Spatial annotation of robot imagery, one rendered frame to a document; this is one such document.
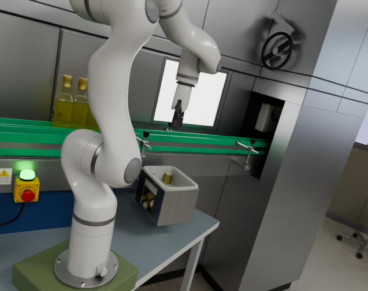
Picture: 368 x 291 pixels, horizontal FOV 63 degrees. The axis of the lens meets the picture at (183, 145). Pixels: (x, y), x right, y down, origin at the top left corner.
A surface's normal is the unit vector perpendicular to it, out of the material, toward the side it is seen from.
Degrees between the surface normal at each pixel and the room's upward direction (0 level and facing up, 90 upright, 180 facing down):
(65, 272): 2
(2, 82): 90
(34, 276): 2
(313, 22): 90
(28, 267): 2
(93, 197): 33
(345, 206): 90
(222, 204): 90
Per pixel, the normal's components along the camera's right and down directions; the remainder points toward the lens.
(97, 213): 0.38, 0.21
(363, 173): -0.53, 0.11
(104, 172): -0.41, 0.33
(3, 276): 0.23, -0.94
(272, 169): -0.82, -0.04
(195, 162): 0.53, 0.35
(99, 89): -0.19, 0.33
